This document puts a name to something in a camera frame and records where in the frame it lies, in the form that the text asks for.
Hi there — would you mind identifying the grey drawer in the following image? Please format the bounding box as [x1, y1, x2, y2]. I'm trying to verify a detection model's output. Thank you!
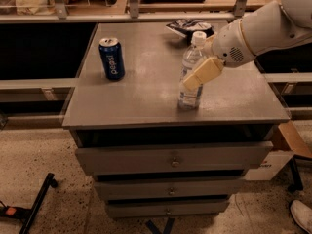
[95, 177, 244, 201]
[105, 200, 229, 218]
[75, 141, 273, 176]

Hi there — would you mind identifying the cardboard box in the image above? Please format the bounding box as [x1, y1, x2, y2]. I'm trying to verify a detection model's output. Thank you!
[245, 121, 312, 181]

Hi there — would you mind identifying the top grey drawer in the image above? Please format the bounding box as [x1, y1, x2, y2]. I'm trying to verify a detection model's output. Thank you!
[75, 141, 273, 176]

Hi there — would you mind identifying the middle grey drawer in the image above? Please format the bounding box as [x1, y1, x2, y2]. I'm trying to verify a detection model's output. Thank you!
[95, 177, 244, 201]

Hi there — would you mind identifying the bottom grey drawer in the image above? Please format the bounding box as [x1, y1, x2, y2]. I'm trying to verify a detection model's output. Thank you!
[105, 200, 229, 218]

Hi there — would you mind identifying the grey drawer cabinet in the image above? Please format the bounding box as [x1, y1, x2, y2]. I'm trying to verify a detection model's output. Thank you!
[63, 22, 289, 206]

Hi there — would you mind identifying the blue pepsi can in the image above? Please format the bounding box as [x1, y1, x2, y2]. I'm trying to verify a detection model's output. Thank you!
[98, 37, 125, 81]

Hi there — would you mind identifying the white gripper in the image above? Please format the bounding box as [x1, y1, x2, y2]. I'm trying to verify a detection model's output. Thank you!
[182, 18, 256, 91]

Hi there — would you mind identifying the black chair leg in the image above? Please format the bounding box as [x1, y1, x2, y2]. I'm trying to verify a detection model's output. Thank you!
[288, 155, 312, 193]

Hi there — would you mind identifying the clear plastic water bottle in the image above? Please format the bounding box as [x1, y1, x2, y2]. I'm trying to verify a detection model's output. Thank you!
[178, 31, 207, 110]

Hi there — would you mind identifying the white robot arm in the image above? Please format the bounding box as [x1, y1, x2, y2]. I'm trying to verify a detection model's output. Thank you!
[181, 0, 312, 91]

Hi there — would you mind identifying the black chip bag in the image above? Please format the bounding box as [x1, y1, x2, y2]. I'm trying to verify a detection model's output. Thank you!
[166, 19, 215, 39]

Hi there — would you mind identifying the white shoe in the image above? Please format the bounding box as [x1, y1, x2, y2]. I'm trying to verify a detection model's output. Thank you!
[290, 200, 312, 234]

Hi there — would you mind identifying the black stand leg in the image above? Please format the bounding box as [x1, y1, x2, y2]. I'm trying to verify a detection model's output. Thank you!
[0, 173, 58, 234]

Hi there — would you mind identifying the metal shelf frame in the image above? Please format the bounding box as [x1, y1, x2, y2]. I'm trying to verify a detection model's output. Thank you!
[0, 0, 284, 25]

